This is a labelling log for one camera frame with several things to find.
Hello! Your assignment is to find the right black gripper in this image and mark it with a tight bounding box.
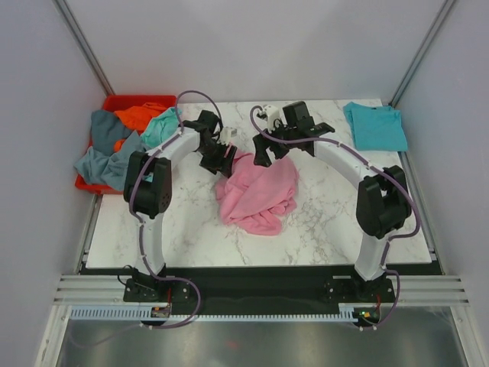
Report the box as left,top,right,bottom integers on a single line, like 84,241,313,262
253,118,298,167

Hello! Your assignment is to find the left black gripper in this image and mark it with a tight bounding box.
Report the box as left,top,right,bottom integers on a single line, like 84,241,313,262
197,141,237,180

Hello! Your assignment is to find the pink t shirt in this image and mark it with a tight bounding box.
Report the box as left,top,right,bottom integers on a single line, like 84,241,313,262
215,151,300,236

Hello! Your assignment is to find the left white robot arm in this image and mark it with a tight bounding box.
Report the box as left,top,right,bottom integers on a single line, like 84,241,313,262
123,110,237,302

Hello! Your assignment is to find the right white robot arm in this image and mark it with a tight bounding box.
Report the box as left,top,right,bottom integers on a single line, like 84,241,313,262
250,101,414,301

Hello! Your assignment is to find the mint green t shirt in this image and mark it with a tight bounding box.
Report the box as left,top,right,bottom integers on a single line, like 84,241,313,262
141,107,180,148

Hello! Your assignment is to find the orange t shirt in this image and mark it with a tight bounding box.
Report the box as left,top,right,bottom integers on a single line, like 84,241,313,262
115,102,168,148

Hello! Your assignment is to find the folded teal t shirt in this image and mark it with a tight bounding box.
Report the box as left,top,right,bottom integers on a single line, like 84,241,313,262
343,102,408,152

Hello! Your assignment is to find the grey blue t shirt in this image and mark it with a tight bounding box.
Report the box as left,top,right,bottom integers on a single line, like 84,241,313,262
74,109,149,191

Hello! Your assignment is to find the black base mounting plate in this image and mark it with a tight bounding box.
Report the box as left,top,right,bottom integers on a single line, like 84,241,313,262
81,262,444,314

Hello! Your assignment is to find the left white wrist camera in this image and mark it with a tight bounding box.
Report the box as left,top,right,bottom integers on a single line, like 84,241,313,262
219,127,237,145

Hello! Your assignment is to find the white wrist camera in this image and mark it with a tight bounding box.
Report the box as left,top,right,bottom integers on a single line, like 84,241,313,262
257,105,282,132
219,127,237,145

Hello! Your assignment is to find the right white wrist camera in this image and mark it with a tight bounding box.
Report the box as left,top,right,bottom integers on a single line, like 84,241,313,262
257,105,282,132

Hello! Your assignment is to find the left frame post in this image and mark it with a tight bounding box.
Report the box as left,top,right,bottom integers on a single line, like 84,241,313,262
53,0,115,96

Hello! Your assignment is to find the frame post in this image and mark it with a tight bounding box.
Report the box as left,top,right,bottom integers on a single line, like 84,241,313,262
388,0,458,108
53,0,115,96

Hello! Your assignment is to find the right frame post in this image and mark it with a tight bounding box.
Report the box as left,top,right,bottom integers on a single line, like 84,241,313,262
388,0,458,108

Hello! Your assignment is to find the white slotted cable duct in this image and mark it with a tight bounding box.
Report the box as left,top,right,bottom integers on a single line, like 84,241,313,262
70,304,381,322

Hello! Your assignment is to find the aluminium extrusion rail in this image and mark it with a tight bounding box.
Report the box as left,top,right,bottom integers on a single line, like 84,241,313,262
54,275,469,307

